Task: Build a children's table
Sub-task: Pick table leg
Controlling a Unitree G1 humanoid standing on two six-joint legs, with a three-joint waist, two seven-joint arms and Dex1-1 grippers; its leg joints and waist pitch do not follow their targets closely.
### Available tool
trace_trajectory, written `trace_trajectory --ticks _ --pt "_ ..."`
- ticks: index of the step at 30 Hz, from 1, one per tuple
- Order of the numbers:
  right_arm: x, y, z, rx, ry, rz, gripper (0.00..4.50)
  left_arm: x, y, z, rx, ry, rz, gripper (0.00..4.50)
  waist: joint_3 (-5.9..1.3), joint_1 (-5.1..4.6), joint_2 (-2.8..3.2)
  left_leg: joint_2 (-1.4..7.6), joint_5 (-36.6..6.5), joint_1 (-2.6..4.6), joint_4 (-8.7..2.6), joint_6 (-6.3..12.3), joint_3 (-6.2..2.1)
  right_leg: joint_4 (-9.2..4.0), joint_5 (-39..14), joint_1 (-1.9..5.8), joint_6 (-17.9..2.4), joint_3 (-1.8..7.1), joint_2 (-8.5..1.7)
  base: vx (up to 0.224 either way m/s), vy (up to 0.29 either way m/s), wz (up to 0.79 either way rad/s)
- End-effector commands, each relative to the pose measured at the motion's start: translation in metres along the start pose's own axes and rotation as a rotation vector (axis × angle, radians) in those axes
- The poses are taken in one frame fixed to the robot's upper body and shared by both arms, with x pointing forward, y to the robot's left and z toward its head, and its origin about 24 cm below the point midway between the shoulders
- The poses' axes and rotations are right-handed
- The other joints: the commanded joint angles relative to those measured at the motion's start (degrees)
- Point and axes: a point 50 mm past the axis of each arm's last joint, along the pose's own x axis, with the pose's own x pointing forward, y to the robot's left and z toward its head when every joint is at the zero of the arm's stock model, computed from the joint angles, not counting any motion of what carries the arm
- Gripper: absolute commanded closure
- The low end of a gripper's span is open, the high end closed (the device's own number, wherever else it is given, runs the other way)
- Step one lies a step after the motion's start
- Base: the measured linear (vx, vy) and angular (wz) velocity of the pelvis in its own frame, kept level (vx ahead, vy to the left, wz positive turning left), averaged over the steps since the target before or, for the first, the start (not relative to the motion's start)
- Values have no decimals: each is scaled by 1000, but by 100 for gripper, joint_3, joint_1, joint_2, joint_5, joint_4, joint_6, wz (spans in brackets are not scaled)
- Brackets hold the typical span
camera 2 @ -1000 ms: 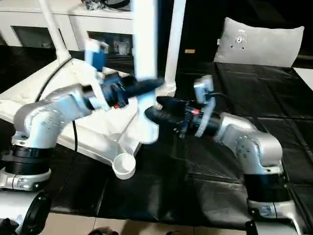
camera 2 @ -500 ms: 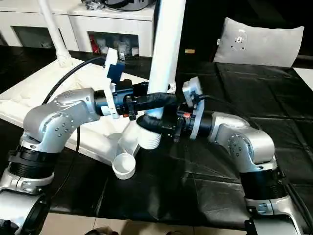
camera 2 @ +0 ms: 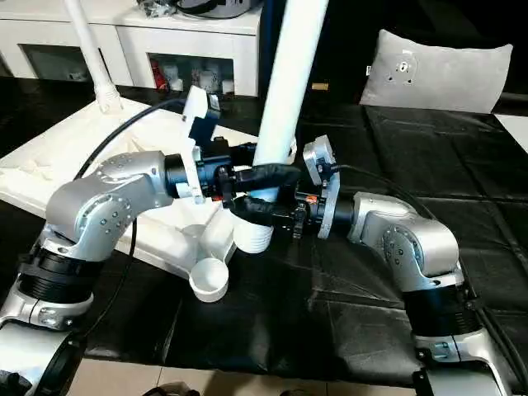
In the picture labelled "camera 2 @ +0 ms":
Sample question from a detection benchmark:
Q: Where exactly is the white plastic table leg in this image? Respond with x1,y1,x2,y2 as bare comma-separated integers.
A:
233,0,331,255
65,0,125,116

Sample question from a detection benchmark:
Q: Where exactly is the white plastic table top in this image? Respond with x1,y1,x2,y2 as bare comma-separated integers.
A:
0,97,299,304

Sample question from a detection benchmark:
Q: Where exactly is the black work mat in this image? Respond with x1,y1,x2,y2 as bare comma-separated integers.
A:
0,76,528,389

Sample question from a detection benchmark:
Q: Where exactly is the black tall furniture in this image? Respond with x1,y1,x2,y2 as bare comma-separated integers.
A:
259,0,528,115

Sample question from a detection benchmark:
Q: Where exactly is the white glass-door cabinet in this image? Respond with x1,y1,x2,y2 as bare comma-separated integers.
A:
0,0,264,99

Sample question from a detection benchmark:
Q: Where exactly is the dark crumpled cloth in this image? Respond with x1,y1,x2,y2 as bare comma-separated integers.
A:
139,0,179,20

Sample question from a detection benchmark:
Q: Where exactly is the grey printed cushion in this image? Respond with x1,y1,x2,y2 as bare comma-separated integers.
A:
358,29,515,114

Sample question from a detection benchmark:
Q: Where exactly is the white flat sheet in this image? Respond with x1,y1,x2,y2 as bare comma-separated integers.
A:
494,113,528,154

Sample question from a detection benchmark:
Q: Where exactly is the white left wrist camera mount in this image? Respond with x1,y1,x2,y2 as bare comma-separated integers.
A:
175,85,223,206

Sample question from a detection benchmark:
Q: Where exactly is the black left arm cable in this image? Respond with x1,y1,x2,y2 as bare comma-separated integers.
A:
76,101,187,344

